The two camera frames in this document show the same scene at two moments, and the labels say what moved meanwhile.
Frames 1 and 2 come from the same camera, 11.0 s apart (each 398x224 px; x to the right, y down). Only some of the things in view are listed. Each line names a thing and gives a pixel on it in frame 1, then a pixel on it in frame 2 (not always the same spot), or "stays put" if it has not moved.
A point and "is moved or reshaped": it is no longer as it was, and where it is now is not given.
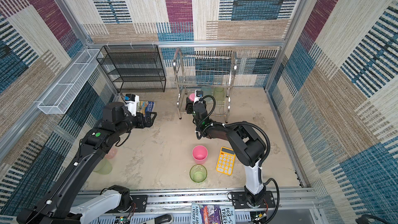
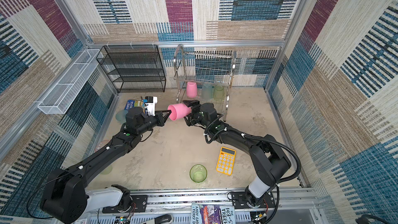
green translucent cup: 219,93 stays put
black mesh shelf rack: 133,68 stays put
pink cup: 199,154 to 178,111
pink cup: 192,97 is moved or reshaped
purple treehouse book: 211,213 stays put
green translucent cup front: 198,173 stays put
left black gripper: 149,122 to 159,119
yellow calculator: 226,159 stays put
